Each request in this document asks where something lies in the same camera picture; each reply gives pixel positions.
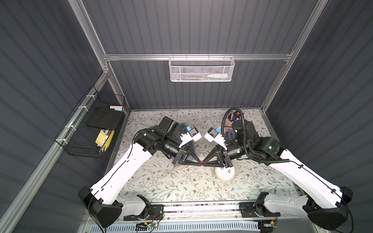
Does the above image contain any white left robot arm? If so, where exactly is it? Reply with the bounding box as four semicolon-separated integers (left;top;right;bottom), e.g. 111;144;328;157
78;116;203;233

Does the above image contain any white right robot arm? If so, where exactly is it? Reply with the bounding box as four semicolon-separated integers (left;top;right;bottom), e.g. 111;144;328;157
202;107;354;231

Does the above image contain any white dome with screws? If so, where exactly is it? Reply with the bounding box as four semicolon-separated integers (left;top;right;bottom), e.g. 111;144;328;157
215;167;236;182

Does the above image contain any grey plastic parts bin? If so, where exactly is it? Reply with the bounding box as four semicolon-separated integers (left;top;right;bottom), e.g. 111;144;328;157
174;123;188;137

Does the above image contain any grey hole punch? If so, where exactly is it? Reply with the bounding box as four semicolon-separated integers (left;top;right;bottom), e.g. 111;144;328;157
225;129;235;143

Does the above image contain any pink pen cup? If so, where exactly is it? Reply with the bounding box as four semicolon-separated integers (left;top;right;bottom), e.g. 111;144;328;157
227;110;241;123

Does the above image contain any white marker in basket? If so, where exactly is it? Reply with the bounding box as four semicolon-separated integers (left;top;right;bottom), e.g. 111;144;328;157
207;73;229;80

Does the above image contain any yellow sticky note pad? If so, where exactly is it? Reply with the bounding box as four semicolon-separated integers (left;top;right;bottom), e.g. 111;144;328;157
95;130;109;147

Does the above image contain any pink eraser block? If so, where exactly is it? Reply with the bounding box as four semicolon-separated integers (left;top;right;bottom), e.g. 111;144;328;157
110;106;123;112

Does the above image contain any black notebook in basket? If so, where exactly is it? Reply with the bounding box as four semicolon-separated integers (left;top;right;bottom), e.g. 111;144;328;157
86;107;122;130

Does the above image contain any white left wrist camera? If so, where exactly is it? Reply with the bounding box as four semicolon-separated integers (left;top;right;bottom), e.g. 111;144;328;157
179;126;202;148

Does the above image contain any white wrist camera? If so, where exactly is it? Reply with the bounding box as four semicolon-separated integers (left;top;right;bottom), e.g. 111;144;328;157
179;126;202;148
204;127;227;150

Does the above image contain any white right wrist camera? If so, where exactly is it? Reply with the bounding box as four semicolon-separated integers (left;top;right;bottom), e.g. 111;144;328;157
204;127;227;150

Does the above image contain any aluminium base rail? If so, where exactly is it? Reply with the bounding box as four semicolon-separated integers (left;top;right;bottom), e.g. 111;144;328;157
82;193;309;228

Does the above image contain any white wire mesh basket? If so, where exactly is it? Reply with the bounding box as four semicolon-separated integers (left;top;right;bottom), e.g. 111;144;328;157
169;55;235;83

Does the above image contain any black wire wall basket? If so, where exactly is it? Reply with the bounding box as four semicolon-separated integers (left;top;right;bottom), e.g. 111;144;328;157
55;86;126;159

